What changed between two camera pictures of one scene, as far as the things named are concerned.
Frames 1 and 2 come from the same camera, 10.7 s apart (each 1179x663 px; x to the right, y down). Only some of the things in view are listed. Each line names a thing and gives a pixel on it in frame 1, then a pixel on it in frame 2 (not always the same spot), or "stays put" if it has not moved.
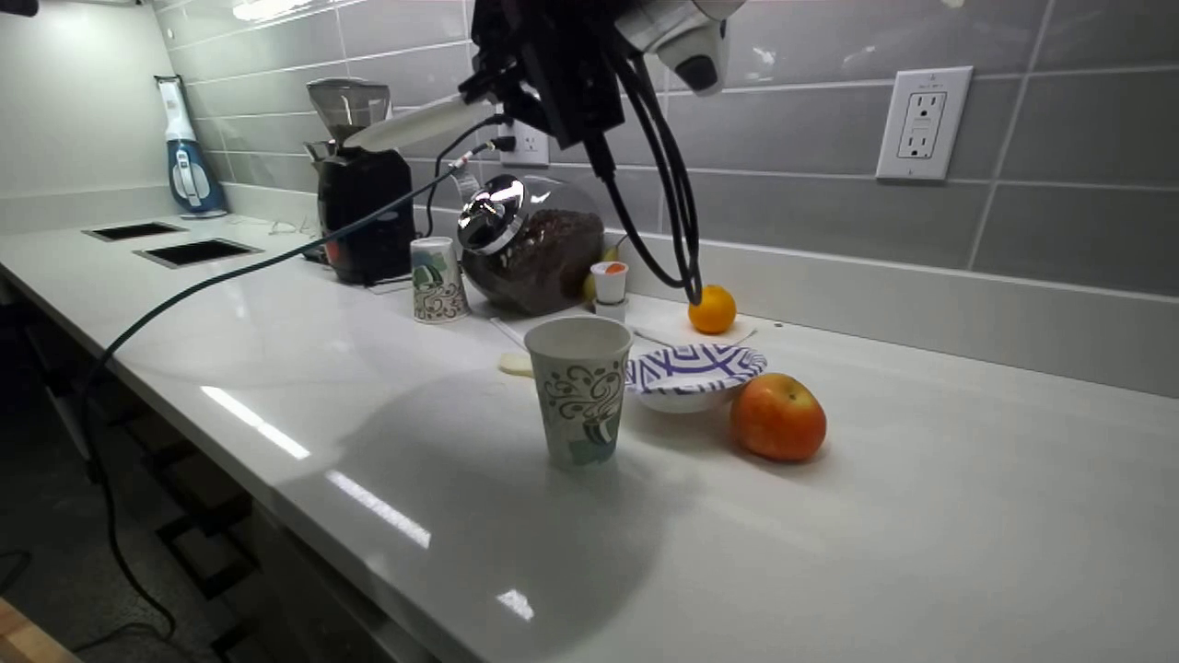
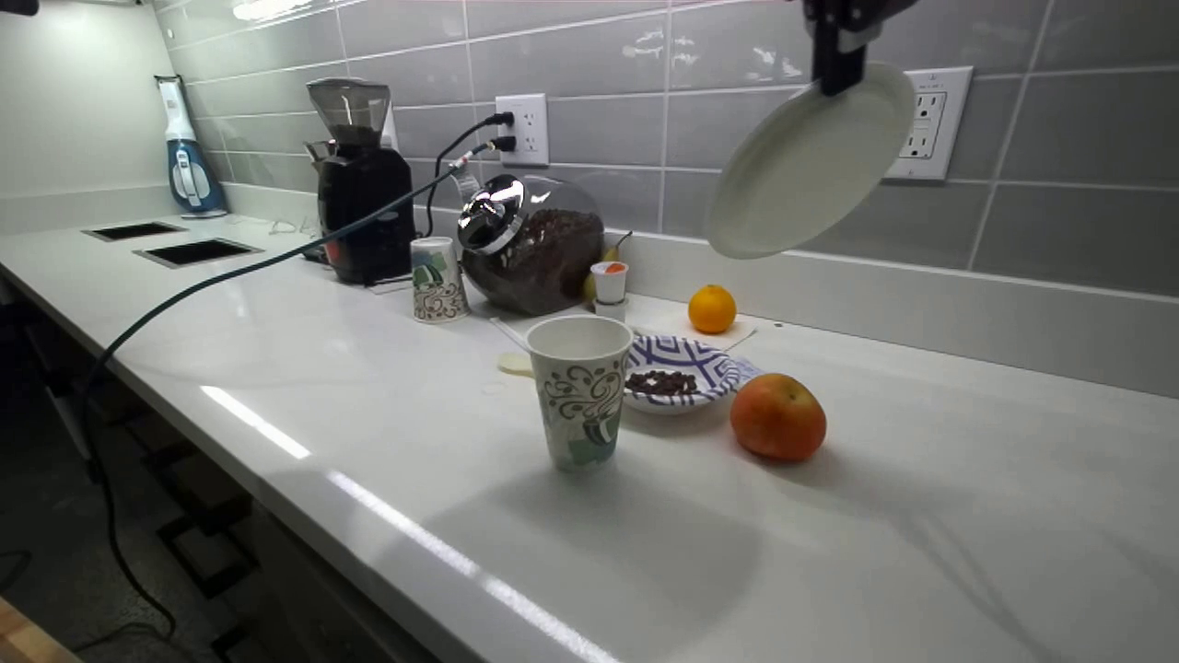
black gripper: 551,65 → 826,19
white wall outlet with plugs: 523,144 stays put
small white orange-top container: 613,279 stays put
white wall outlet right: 923,122 stays put
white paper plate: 424,128 → 808,163
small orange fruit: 718,311 stays put
